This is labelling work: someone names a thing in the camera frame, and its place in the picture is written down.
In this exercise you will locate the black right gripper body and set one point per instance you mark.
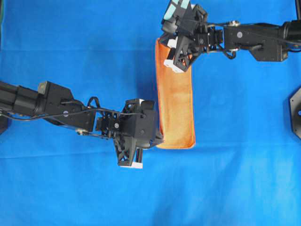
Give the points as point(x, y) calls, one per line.
point(187, 34)

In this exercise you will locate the blue table cloth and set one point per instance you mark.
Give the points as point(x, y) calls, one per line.
point(244, 170)

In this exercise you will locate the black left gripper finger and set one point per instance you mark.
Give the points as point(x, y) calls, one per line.
point(158, 138)

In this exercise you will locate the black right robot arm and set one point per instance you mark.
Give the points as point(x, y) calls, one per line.
point(266, 42)

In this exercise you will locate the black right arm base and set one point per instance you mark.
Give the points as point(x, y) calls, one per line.
point(295, 112)

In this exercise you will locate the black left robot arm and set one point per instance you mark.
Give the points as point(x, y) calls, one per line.
point(52, 103)

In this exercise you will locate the orange towel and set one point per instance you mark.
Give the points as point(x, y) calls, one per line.
point(175, 103)

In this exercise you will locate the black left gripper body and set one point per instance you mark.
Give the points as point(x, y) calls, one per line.
point(133, 129)

